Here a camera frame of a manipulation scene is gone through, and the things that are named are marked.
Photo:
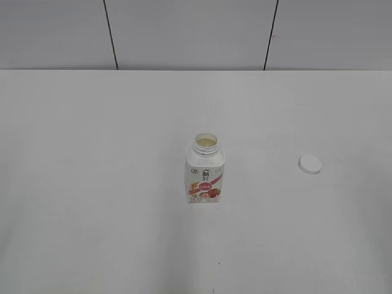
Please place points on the white bottle cap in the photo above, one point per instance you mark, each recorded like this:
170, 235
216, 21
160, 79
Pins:
310, 164

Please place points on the white yili yogurt bottle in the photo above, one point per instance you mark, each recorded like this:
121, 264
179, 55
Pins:
204, 169

